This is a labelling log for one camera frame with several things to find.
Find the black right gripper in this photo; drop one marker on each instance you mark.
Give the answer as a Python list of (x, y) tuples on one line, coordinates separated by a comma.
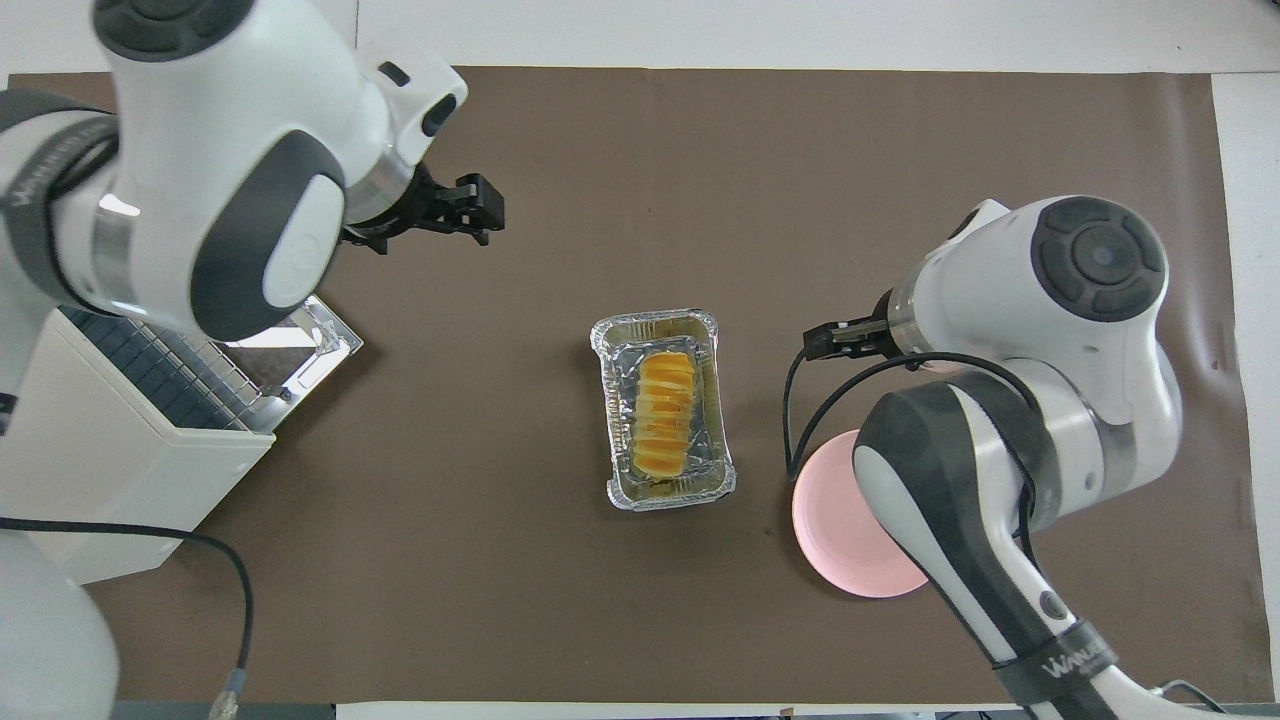
[(868, 335)]

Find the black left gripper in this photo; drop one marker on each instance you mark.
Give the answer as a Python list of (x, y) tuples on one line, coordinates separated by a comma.
[(425, 210)]

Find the sliced golden bread loaf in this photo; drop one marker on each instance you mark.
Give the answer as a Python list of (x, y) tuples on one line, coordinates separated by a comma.
[(665, 415)]

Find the aluminium foil tray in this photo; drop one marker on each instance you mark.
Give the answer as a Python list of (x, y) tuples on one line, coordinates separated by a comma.
[(615, 340)]

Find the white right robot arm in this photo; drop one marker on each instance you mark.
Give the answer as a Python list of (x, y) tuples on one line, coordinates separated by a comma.
[(1050, 400)]

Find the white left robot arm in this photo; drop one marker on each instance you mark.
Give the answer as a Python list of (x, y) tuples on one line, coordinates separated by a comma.
[(230, 120)]

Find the glass oven door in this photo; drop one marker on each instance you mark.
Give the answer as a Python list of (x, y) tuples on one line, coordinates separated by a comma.
[(320, 345)]

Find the cream toaster oven body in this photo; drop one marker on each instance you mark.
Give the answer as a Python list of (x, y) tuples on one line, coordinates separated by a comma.
[(110, 480)]

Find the pink round plate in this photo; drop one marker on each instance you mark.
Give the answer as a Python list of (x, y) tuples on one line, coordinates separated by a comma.
[(835, 545)]

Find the brown table mat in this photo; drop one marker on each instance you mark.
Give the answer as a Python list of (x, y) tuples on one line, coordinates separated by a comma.
[(500, 600)]

